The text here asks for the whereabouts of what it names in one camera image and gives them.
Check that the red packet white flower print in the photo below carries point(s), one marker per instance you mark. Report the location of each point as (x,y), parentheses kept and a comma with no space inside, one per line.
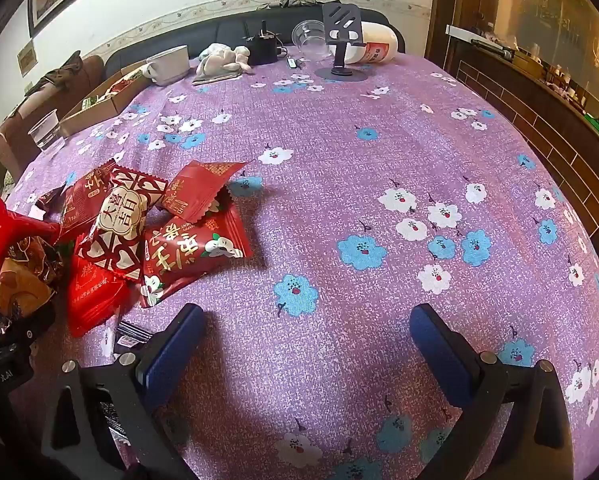
(189,260)

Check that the red packet white round label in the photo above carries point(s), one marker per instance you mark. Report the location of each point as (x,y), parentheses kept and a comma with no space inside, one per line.
(117,220)

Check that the wooden sideboard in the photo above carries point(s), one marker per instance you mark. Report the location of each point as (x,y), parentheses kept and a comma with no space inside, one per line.
(529,110)

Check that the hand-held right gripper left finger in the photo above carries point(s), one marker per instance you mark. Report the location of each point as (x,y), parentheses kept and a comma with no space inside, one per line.
(174,360)

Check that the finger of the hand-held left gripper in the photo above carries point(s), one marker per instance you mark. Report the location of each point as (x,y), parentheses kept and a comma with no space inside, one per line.
(27,332)

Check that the white mug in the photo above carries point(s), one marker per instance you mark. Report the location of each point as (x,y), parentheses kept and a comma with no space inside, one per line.
(169,66)

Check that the brown armchair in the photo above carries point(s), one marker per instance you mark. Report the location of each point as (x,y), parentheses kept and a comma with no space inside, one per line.
(19,125)

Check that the purple floral tablecloth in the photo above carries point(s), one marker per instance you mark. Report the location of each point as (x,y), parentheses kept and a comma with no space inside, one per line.
(354,185)

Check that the yellow wall sign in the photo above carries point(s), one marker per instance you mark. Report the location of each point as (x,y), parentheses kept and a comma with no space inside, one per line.
(26,58)

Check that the small black device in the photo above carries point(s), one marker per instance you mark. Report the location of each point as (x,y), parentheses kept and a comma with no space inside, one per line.
(292,63)

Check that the camouflage cloth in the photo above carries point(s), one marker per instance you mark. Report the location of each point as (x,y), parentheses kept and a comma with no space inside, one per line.
(62,72)

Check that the dark clothes bundle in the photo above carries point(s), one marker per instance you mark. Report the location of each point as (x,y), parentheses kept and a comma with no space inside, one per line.
(292,2)

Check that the clear plastic cup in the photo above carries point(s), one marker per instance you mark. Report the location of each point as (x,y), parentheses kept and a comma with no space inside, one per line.
(46,130)

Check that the brown cardboard box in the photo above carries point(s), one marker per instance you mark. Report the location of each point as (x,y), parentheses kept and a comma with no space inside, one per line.
(97,107)

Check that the black pot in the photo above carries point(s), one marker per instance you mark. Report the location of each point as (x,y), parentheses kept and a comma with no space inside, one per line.
(263,47)

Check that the brown gold snack packet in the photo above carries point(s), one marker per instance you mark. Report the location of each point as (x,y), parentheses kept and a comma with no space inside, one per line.
(19,285)

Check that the plain red snack packet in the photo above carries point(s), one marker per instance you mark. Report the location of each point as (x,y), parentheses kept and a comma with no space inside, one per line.
(92,295)

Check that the black striped snack packet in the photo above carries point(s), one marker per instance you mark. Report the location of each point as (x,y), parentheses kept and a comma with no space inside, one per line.
(132,334)

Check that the white plush toy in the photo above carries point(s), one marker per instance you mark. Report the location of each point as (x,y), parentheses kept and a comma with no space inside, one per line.
(224,58)

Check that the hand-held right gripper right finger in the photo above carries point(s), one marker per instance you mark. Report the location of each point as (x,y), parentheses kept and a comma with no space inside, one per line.
(442,355)

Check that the thin book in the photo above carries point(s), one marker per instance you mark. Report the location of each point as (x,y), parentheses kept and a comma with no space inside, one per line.
(214,79)

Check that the black leather sofa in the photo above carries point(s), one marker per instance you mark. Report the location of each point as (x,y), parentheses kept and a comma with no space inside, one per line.
(199,35)

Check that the dark red snack packet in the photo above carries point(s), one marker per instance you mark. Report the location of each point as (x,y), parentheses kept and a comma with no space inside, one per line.
(49,201)

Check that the black phone stand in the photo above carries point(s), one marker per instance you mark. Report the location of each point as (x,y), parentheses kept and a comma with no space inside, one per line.
(340,25)

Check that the pile of assorted snack packets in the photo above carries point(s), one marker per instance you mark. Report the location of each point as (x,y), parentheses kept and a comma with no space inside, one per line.
(119,86)

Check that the white jar red label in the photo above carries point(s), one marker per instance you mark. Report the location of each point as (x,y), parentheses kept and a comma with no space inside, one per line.
(377,44)

